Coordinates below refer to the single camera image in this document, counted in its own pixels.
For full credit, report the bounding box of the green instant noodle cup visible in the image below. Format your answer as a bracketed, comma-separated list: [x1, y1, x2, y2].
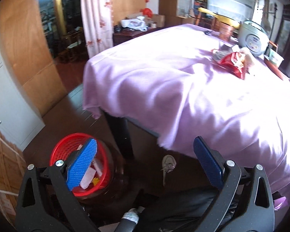
[268, 48, 284, 67]

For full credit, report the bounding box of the floral white curtain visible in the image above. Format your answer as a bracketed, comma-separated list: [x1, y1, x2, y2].
[80, 0, 114, 59]

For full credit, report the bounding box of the torn red carton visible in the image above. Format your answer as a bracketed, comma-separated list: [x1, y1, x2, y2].
[217, 52, 250, 81]

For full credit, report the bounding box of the person's leg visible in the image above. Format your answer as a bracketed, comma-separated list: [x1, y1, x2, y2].
[135, 186, 237, 232]

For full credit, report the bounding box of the pale green rice cooker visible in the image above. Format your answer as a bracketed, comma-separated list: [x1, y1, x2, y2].
[238, 19, 271, 58]

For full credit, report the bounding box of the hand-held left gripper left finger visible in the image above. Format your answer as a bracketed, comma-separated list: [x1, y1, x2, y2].
[16, 138, 99, 232]

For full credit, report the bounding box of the wooden sliding door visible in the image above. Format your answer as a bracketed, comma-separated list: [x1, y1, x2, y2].
[0, 0, 68, 116]
[111, 0, 148, 26]

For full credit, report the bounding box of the brown instant noodle cup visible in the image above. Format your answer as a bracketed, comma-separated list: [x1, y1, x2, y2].
[219, 24, 235, 41]

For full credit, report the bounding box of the wooden glass-door cabinet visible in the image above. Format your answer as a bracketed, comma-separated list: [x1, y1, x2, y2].
[159, 0, 196, 26]

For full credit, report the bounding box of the snack wrapper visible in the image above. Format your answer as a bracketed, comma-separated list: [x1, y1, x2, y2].
[211, 49, 232, 62]

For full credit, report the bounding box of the white plastic bag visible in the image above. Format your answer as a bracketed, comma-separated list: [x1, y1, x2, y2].
[121, 16, 148, 32]

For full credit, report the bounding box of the cardboard box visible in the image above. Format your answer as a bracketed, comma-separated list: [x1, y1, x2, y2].
[126, 13, 165, 28]

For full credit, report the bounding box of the white metal cabinet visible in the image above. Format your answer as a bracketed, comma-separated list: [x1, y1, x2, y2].
[0, 17, 46, 150]

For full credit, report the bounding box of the grey sneaker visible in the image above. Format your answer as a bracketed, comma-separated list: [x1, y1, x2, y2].
[161, 155, 177, 186]

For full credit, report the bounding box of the dark tall wooden cabinet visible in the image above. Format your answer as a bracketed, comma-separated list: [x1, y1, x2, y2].
[277, 5, 290, 54]

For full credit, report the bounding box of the wooden crate with white strap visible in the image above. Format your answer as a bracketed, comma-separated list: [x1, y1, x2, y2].
[0, 126, 27, 223]

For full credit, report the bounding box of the purple printed blanket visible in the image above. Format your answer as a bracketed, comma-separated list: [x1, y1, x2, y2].
[83, 24, 290, 206]

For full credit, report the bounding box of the dark wooden chair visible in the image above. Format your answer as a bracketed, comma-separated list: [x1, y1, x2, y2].
[59, 28, 85, 62]

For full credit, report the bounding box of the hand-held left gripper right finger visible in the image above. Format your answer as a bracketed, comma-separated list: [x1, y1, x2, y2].
[193, 136, 276, 232]

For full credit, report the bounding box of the dark wooden side cabinet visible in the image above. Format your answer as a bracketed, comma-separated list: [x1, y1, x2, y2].
[112, 25, 165, 47]

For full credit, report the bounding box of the dark table frame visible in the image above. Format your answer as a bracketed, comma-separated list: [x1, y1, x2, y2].
[104, 112, 160, 160]

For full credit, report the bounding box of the white paper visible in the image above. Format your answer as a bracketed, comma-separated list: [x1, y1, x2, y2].
[239, 47, 257, 68]

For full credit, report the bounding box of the red frying pan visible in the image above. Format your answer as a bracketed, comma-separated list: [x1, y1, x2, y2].
[263, 57, 290, 84]

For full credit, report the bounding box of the red plastic basket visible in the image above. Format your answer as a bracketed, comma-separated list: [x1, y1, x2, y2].
[49, 133, 112, 197]

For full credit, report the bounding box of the grey taped black tube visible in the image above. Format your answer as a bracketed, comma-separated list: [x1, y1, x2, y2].
[115, 206, 145, 232]

